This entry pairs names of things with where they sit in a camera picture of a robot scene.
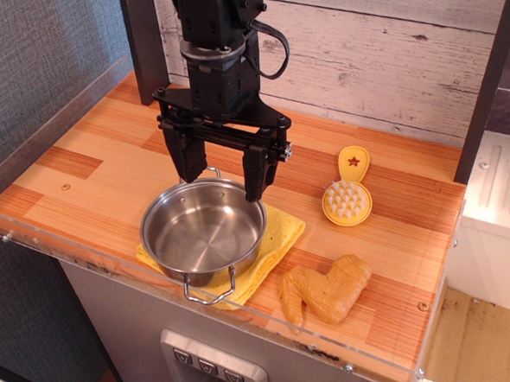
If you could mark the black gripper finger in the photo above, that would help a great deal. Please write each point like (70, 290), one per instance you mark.
(186, 150)
(260, 167)

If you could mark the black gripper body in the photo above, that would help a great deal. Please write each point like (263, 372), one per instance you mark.
(222, 100)

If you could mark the stainless steel pot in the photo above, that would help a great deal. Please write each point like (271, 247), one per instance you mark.
(205, 234)

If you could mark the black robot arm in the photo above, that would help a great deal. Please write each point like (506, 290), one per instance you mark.
(212, 23)

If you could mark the yellow scrub brush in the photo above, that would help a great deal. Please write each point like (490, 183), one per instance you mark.
(347, 202)

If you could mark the yellow folded cloth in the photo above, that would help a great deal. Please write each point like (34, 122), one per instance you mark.
(281, 233)

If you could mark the plastic chicken wing toy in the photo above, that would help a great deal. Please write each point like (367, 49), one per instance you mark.
(331, 296)

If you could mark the clear acrylic table guard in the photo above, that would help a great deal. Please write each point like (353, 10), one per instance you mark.
(80, 196)

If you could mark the silver dispenser panel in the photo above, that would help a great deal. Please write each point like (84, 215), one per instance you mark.
(190, 360)

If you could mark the white cabinet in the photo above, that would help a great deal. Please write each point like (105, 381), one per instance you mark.
(479, 262)

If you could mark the dark left frame post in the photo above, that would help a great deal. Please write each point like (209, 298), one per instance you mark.
(145, 42)

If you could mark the dark frame post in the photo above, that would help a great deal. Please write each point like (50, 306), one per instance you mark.
(145, 42)
(491, 79)

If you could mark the dark right frame post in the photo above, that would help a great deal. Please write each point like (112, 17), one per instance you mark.
(491, 79)

